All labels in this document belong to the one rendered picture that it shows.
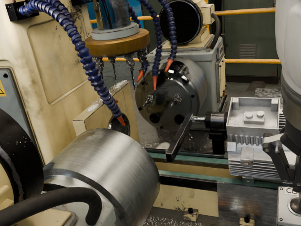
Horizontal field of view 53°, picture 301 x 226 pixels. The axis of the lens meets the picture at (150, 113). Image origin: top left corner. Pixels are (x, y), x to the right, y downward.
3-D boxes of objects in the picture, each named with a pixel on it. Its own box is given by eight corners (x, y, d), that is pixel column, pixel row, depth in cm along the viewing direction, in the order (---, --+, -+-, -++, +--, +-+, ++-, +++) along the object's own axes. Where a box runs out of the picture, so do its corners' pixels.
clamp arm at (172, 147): (187, 119, 104) (164, 162, 83) (186, 112, 103) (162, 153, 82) (196, 120, 103) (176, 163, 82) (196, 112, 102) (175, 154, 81)
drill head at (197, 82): (131, 141, 114) (119, 78, 103) (164, 97, 148) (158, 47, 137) (196, 145, 104) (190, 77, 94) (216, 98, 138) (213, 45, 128)
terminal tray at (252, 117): (228, 144, 79) (225, 127, 74) (233, 113, 85) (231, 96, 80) (277, 148, 74) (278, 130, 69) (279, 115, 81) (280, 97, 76)
